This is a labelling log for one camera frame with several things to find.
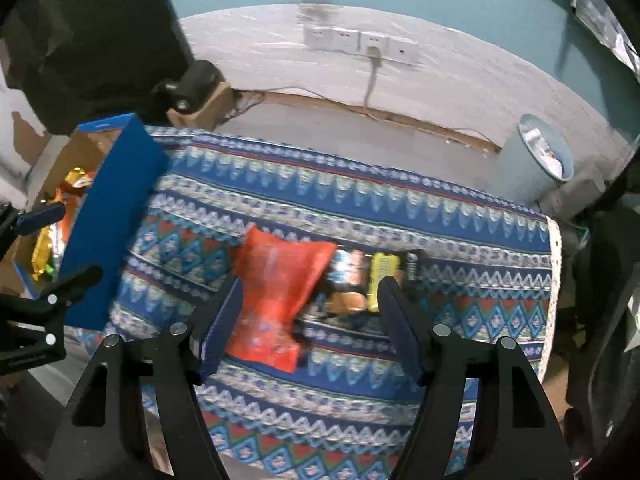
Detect small brown cardboard box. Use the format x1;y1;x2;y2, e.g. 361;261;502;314
166;82;235;132

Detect grey power cable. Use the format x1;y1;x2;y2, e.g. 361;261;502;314
362;45;386;116

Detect red snack bag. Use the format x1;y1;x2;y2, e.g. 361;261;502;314
227;225;337;373

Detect gold foil snack packet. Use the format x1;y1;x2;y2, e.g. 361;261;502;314
62;166;90;188

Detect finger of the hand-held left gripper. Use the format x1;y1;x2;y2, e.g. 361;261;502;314
0;201;67;261
0;265;104;377

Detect small black snack packet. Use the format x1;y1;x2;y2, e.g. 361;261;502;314
397;249;427;293

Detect silver foil bag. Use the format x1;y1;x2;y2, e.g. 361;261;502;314
570;0;640;78

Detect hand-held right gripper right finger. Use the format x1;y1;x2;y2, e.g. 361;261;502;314
377;275;573;480

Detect dark cloth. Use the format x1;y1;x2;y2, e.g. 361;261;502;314
0;0;193;136

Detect cartoon print snack packet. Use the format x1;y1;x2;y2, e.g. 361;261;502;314
320;249;373;317

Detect dark furniture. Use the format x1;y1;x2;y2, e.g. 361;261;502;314
565;150;640;466

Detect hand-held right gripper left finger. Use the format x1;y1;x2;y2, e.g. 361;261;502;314
52;272;246;480

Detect orange white chip bag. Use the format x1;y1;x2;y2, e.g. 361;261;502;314
52;172;96;261

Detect light blue trash bin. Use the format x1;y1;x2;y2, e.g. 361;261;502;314
492;114;576;206

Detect patterned blue tablecloth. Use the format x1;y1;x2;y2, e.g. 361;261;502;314
75;127;563;480

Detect blue cardboard box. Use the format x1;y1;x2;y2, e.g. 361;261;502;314
12;114;171;331

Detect slim yellow snack packet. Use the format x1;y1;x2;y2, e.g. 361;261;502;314
366;252;401;312

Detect black round device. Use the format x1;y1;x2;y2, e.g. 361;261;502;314
152;59;223;112

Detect white wall socket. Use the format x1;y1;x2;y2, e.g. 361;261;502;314
304;25;332;52
331;27;361;55
389;36;420;67
359;31;391;60

